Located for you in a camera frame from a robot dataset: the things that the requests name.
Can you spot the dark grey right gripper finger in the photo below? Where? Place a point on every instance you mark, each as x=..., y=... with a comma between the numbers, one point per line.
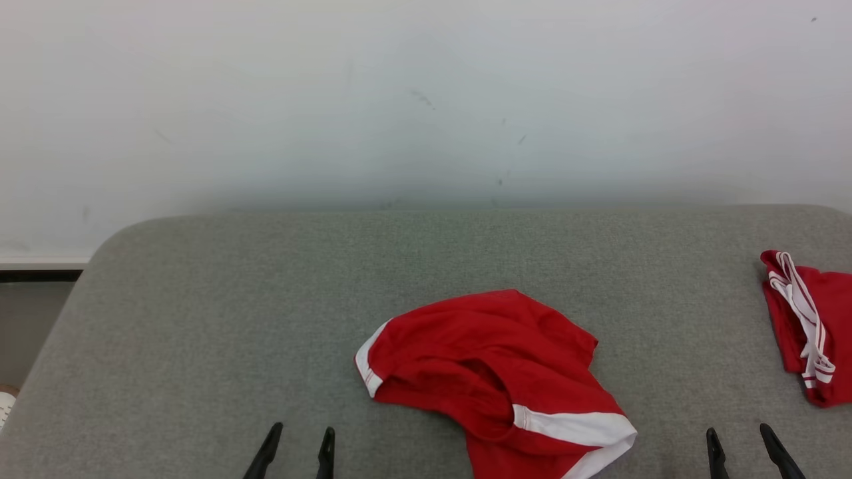
x=717, y=462
x=782, y=459

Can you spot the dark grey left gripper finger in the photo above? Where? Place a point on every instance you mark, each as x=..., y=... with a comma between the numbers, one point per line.
x=266, y=456
x=325, y=459

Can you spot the red jersey with white sleeves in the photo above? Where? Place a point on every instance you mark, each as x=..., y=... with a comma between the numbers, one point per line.
x=835, y=313

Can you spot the red shorts with white trim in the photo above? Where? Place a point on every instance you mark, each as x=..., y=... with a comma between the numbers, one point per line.
x=479, y=339

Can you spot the white object with brown rim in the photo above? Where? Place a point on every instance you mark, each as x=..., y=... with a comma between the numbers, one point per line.
x=5, y=407

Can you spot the white and black baseboard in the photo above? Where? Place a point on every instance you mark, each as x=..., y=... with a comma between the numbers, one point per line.
x=40, y=274

